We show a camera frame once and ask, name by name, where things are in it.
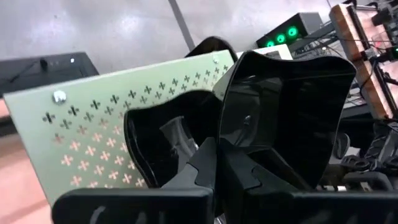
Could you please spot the black aluminium table frame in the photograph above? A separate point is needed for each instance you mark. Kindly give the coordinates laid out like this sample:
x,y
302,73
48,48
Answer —
x,y
357,25

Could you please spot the black wavy mini plate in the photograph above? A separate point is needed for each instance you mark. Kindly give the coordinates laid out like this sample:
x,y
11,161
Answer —
x,y
211,46
295,109
149,140

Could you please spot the green perforated metal shelf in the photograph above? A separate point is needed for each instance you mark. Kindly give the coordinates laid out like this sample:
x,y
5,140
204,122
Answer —
x,y
46,140

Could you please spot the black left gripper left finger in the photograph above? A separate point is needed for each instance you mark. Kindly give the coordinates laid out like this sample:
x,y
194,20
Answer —
x,y
186,193

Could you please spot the device with green lights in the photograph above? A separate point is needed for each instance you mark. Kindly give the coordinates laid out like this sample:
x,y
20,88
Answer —
x,y
298,28

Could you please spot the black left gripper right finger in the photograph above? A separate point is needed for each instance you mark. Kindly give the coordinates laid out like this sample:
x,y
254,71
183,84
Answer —
x,y
248,199

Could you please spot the black low cabinet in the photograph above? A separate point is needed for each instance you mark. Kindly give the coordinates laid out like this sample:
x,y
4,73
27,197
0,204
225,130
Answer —
x,y
46,73

